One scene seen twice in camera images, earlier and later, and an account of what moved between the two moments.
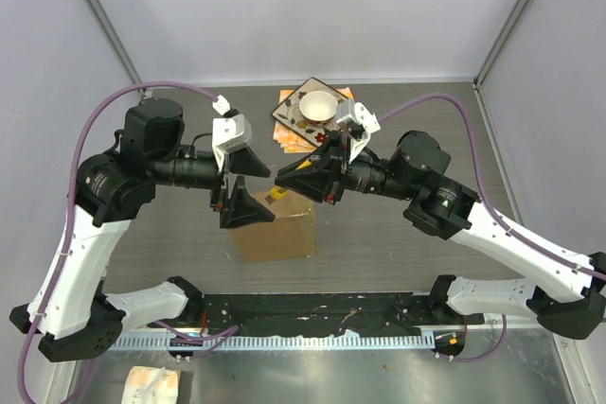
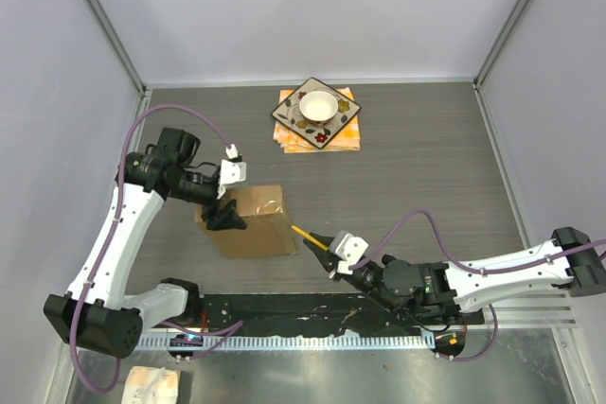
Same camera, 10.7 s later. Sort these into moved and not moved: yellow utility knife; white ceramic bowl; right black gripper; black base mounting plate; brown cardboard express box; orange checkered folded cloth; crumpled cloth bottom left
Moved: yellow utility knife; brown cardboard express box; right black gripper
Not moved: crumpled cloth bottom left; orange checkered folded cloth; black base mounting plate; white ceramic bowl
